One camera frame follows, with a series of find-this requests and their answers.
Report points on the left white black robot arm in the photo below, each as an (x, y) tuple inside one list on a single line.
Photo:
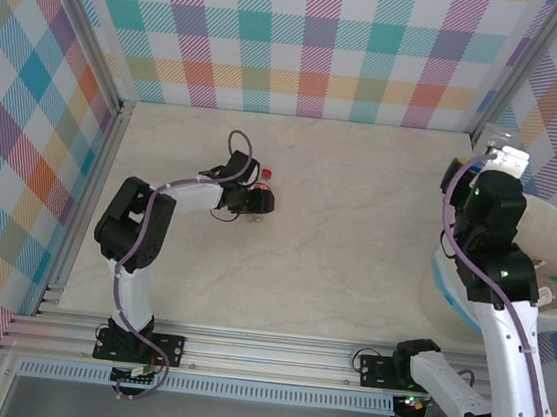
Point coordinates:
[(131, 222)]

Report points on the small circuit board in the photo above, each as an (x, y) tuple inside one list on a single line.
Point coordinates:
[(136, 376), (410, 402)]

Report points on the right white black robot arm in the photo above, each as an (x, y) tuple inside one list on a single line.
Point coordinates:
[(513, 356)]

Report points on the aluminium frame post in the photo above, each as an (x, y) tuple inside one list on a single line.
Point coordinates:
[(85, 30), (518, 70)]

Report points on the left aluminium frame post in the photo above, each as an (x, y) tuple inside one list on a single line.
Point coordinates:
[(85, 30)]

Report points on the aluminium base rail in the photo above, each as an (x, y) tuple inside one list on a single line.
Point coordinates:
[(267, 353)]

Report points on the left small circuit board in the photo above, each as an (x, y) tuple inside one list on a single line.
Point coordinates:
[(136, 376)]

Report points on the right aluminium frame post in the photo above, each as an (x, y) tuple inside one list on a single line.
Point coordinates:
[(518, 70)]

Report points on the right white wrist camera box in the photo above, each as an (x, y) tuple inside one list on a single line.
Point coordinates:
[(507, 161)]

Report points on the right small circuit board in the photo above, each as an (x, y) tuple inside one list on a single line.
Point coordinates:
[(410, 402)]

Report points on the left aluminium side rail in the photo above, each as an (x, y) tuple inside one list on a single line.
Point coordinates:
[(89, 187)]

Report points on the red label red cap bottle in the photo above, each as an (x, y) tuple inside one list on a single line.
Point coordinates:
[(266, 179)]

